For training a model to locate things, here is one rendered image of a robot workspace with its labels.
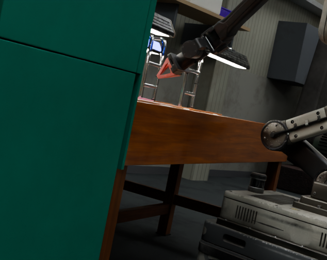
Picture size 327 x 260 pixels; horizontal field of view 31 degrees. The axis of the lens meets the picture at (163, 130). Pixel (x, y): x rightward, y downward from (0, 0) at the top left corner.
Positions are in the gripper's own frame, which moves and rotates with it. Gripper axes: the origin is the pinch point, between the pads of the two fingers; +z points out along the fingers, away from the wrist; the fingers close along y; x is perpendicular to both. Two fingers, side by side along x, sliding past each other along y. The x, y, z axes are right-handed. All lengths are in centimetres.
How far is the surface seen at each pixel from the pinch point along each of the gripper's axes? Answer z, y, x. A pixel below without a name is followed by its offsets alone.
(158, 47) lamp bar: 43, -126, -62
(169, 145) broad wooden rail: 2.3, 11.8, 26.3
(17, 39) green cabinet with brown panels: -14, 94, 13
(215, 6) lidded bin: 42, -297, -136
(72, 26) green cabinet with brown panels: -18, 78, 8
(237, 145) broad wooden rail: 2, -53, 26
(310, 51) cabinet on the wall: 21, -554, -122
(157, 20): -1.6, -18.6, -26.6
